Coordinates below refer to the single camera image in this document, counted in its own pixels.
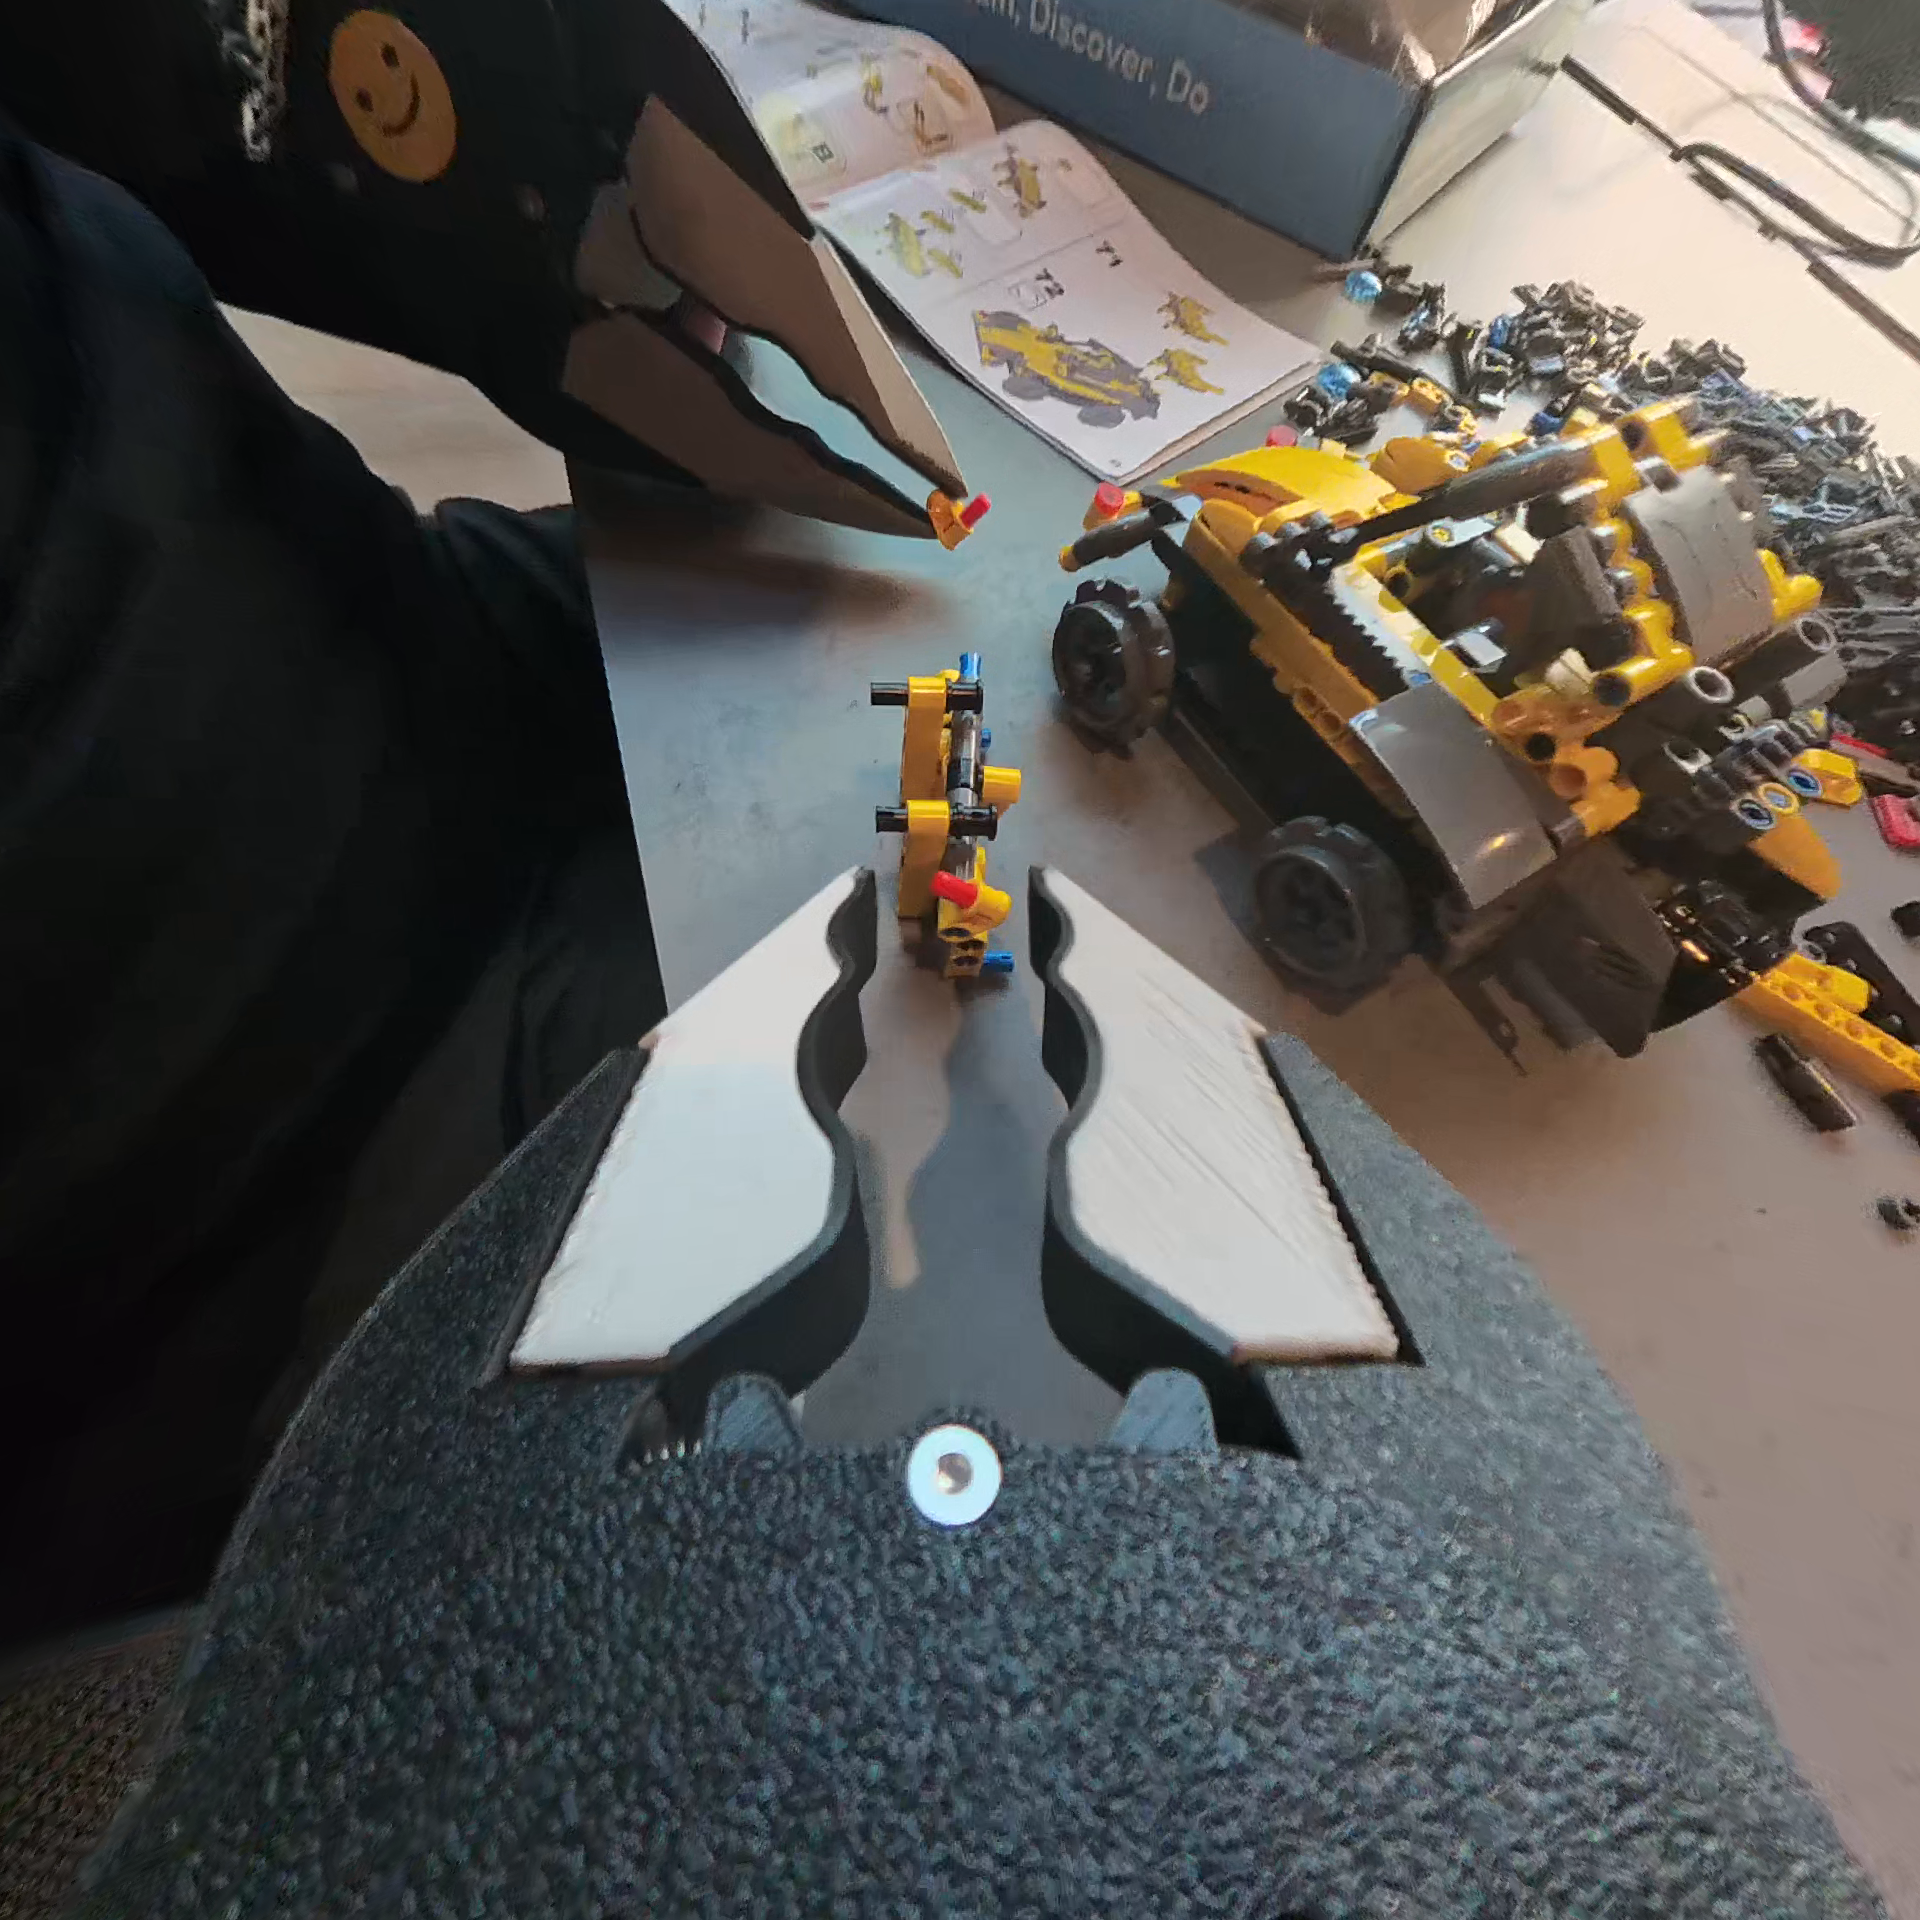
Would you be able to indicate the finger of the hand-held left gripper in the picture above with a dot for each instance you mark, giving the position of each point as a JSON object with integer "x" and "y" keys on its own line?
{"x": 675, "y": 405}
{"x": 750, "y": 253}

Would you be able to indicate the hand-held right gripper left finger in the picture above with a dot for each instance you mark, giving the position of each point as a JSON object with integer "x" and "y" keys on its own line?
{"x": 690, "y": 1201}

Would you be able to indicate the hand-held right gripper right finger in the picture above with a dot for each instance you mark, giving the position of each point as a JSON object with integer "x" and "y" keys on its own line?
{"x": 1215, "y": 1201}

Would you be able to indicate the yellow connector brick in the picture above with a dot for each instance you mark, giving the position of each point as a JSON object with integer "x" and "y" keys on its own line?
{"x": 948, "y": 517}
{"x": 986, "y": 900}

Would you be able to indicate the yellow brick subassembly blue pins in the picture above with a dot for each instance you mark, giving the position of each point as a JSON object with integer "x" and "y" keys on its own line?
{"x": 945, "y": 779}

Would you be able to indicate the person's left forearm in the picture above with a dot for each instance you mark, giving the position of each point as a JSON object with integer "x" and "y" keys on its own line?
{"x": 120, "y": 224}

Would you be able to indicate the grey desk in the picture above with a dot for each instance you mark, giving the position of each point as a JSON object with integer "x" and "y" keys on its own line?
{"x": 1500, "y": 1275}

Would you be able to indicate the person's left hand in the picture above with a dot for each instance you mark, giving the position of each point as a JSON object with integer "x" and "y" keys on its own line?
{"x": 702, "y": 325}

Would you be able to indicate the brick instruction booklet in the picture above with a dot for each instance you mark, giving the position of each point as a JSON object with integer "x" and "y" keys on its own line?
{"x": 1020, "y": 269}

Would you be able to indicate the dark blue cardboard box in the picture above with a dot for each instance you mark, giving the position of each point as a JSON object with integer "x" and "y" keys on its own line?
{"x": 1201, "y": 89}

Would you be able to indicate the person's dark clothed body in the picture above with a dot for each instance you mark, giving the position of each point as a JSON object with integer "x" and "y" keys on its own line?
{"x": 225, "y": 900}

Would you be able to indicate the yellow toy brick car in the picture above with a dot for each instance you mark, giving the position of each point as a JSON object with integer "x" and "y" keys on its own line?
{"x": 1425, "y": 644}

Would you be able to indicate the small black brick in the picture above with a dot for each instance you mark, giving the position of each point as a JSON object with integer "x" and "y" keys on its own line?
{"x": 1799, "y": 1078}

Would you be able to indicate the yellow beam with black pins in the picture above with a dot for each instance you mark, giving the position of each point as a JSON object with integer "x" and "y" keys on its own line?
{"x": 1828, "y": 1020}

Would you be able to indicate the tiny dark brick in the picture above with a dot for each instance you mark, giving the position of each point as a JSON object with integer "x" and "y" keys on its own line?
{"x": 1898, "y": 1208}

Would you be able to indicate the clear plastic bag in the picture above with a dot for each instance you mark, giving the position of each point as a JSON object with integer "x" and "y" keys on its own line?
{"x": 1425, "y": 24}

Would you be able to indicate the black mesh seat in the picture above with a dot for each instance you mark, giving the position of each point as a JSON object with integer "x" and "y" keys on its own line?
{"x": 76, "y": 1755}

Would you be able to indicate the pile of dark small bricks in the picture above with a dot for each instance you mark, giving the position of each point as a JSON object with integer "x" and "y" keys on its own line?
{"x": 1650, "y": 376}

